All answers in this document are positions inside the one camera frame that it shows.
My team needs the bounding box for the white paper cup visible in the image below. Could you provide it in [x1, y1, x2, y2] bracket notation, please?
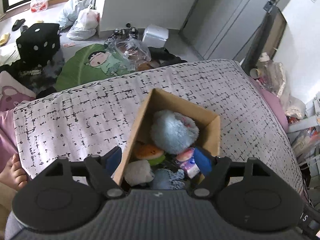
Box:
[249, 68, 263, 79]

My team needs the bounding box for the orange green plush toy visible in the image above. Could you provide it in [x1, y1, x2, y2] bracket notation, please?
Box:
[132, 142, 165, 166]

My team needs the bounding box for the small white soft cube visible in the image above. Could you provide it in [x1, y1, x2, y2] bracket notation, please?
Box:
[124, 160, 154, 186]

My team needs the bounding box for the red white plastic bag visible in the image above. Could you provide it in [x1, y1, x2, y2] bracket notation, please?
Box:
[30, 0, 48, 12]

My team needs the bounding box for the pink bed sheet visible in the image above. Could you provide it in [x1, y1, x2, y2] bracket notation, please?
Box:
[249, 77, 289, 133]

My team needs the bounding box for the grey door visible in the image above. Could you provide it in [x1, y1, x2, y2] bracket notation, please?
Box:
[181, 0, 282, 61]

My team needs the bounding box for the light blue fluffy plush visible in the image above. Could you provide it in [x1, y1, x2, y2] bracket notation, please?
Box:
[150, 110, 200, 155]

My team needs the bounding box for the open cardboard box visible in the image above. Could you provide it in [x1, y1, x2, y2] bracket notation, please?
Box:
[114, 88, 220, 184]

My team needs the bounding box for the white cluttered shelf unit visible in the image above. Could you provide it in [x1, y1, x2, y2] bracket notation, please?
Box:
[287, 93, 319, 187]

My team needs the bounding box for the clear crumpled plastic bag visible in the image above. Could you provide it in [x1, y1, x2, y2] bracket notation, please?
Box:
[104, 38, 152, 70]

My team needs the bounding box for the grid patterned bed blanket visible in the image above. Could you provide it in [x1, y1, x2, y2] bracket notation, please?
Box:
[13, 60, 303, 191]

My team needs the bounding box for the brown framed board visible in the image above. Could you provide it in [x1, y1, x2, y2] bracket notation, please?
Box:
[241, 7, 287, 75]

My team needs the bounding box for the clear plastic bottle white cap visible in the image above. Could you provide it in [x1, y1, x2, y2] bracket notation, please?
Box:
[257, 52, 276, 81]

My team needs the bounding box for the green leaf cartoon rug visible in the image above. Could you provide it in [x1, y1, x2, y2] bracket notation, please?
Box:
[55, 44, 136, 92]

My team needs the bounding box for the black dice cushion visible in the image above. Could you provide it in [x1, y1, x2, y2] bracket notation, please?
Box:
[16, 23, 60, 67]

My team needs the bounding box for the beige crumpled bags pile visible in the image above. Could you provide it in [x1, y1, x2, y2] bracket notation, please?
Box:
[263, 62, 306, 119]

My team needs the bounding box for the pink white packet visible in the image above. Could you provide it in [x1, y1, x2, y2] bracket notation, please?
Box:
[174, 147, 200, 179]

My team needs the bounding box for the blue knitted soft item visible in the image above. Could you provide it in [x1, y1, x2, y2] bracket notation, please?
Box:
[150, 168, 185, 190]

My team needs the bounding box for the person bare foot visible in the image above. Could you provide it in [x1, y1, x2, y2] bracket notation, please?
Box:
[0, 154, 28, 191]

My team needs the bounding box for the pink bear pillow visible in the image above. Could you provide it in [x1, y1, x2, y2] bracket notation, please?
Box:
[0, 71, 36, 112]

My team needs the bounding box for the white storage box on floor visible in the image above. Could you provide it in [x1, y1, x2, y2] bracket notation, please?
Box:
[142, 24, 169, 48]

